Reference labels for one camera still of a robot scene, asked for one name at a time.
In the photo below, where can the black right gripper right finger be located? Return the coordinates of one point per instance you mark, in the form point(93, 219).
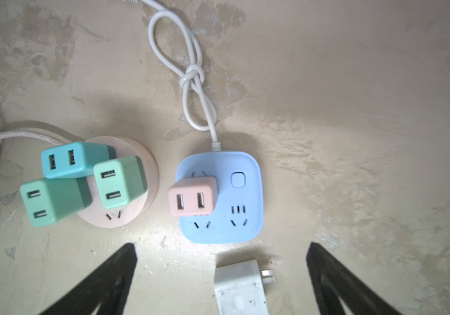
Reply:
point(334, 285)

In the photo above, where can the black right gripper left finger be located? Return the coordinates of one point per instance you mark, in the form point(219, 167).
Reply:
point(105, 290)

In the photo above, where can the white square adapter cube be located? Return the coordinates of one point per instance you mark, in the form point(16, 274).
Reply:
point(239, 288)

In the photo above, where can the green plug adapter cube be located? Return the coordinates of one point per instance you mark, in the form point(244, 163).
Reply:
point(120, 181)

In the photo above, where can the green plug adapter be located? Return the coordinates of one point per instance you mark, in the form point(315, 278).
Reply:
point(48, 201)

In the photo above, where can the pink plug adapter cube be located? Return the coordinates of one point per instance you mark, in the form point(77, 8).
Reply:
point(193, 196)

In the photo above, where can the teal plug adapter cube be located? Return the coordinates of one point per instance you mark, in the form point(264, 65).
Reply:
point(74, 160)

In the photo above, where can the blue square power strip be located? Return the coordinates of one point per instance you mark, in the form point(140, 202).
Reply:
point(239, 212)

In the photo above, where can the pink round power strip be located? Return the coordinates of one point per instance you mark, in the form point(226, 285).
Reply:
point(98, 216)

